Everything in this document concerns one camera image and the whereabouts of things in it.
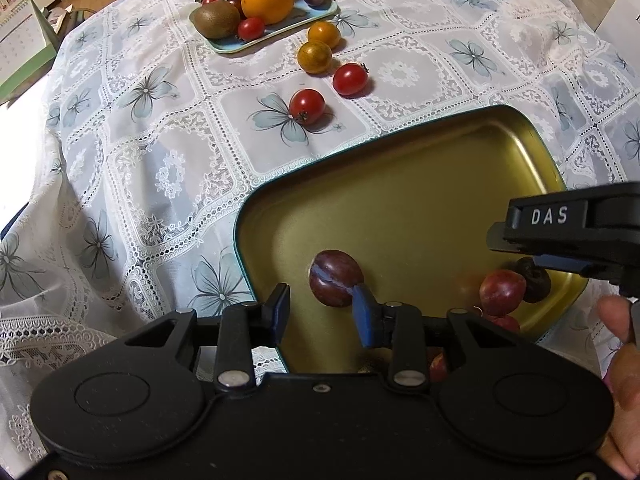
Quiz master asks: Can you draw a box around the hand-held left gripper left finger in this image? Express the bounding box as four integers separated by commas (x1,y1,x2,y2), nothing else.
125,282,292,395

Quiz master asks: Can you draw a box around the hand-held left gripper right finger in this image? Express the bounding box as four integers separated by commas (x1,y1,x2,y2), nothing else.
351,284,541,395

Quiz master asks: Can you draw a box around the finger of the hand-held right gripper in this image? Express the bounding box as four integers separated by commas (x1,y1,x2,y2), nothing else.
532,254,626,281

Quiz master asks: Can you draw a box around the dark wrinkled fruit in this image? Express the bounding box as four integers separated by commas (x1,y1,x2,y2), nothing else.
515,257,552,304
357,350,393,375

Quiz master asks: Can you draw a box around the red purple plum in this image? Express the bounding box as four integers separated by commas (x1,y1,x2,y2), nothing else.
479,269,527,317

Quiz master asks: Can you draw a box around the gold metal tray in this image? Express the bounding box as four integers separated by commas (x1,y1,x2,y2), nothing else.
234,105,590,376

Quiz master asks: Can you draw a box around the person's right hand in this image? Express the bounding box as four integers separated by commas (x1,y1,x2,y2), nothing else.
597,295,640,480

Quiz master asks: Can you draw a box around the white lace floral tablecloth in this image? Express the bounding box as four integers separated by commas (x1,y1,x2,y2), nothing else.
0,0,640,461

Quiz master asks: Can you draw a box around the white paper shopping bag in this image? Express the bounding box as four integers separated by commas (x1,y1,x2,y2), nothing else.
595,0,640,66

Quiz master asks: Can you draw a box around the red cherry tomato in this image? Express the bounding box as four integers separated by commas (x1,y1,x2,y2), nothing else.
332,61,371,97
236,16,266,42
289,88,327,126

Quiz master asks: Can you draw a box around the orange kumquat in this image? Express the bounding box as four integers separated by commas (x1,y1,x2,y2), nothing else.
307,20,342,51
298,40,334,74

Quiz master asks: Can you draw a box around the light green plate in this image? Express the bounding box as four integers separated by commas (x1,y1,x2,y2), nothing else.
189,0,340,56

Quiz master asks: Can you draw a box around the brown kiwi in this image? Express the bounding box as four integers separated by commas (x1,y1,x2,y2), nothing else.
194,3,242,40

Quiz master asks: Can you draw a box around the orange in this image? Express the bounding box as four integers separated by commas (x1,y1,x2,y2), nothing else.
241,0,295,26

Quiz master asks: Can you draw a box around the green desk calendar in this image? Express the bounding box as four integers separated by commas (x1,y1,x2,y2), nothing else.
0,0,58,106

